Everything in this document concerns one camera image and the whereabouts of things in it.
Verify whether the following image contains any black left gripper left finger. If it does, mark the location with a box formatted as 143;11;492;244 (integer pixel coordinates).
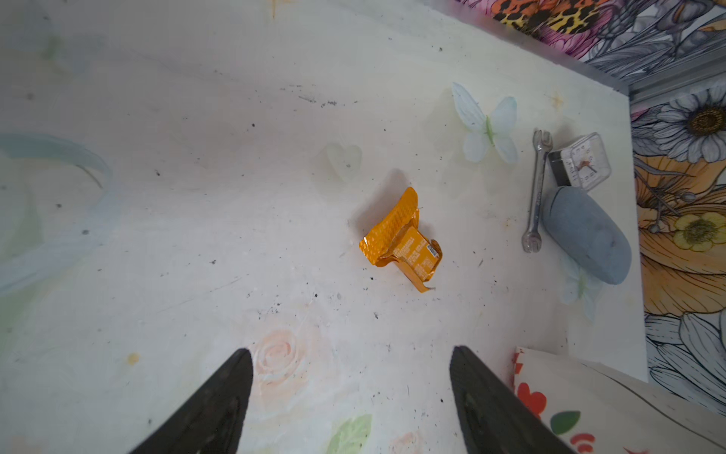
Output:
133;348;253;453

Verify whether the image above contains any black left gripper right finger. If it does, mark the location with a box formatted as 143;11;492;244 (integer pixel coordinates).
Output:
449;346;572;453

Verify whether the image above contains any white floral paper bag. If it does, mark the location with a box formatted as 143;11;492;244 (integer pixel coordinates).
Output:
512;347;725;453

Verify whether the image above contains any small metal wrench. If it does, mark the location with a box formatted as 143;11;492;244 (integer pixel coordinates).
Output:
522;130;553;253

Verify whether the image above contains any blue grey glasses case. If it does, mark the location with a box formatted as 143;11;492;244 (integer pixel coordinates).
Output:
542;187;633;285

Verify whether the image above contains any small square clock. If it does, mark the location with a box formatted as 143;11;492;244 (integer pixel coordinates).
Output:
548;132;612;192

